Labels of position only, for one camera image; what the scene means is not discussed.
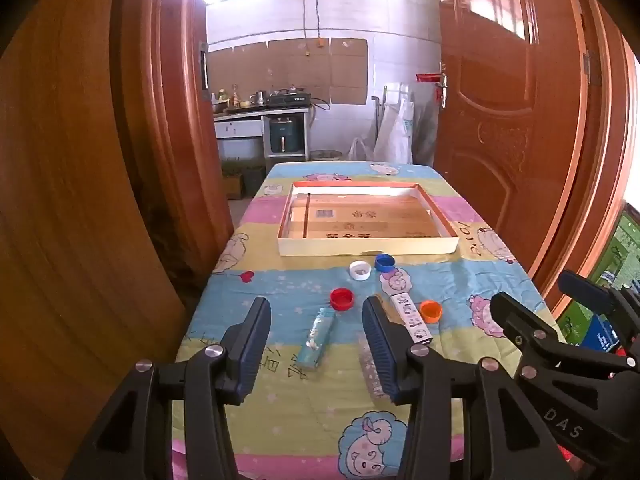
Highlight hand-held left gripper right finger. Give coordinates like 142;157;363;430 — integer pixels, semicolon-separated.
361;296;576;480

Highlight clear plastic tube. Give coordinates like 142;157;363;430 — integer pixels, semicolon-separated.
358;334;388;401

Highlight shallow cardboard box tray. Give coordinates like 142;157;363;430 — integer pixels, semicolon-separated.
276;181;459;257

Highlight grey poles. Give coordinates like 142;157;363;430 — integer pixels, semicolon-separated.
370;85;388;146

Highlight black gas stove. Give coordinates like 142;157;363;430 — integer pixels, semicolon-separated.
267;89;312;108

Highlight clear plastic bag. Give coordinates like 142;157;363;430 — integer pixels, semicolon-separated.
348;136;373;162

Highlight teal lighter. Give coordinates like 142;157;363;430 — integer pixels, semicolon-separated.
296;307;335;371

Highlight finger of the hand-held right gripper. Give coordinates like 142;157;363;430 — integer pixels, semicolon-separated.
557;270;640;356
489;291;568;361

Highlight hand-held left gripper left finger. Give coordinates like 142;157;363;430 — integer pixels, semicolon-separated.
65;296;272;480

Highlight cartoon sheep printed blanket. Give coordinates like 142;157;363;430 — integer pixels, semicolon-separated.
170;161;566;480

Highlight wooden planter crate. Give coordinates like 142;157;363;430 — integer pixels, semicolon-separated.
222;172;246;200

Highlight white woven sack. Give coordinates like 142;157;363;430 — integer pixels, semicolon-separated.
374;97;416;165

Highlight dark planter pot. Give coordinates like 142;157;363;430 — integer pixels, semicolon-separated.
244;164;267;193

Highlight green printed box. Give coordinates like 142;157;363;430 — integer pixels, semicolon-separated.
560;200;640;351

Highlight grey woven sack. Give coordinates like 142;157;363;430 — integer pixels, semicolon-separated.
412;105;438;161

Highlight teal air fryer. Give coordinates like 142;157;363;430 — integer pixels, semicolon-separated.
269;115;304;153

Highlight carved wooden door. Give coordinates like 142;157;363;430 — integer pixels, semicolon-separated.
432;0;591;281

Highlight white kitchen counter cabinet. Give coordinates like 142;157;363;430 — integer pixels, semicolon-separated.
212;105;313;161

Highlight plain wooden door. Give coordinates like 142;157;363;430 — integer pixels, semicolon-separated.
0;0;188;480

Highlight cardboard wall sheets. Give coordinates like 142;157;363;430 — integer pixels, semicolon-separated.
206;37;369;106

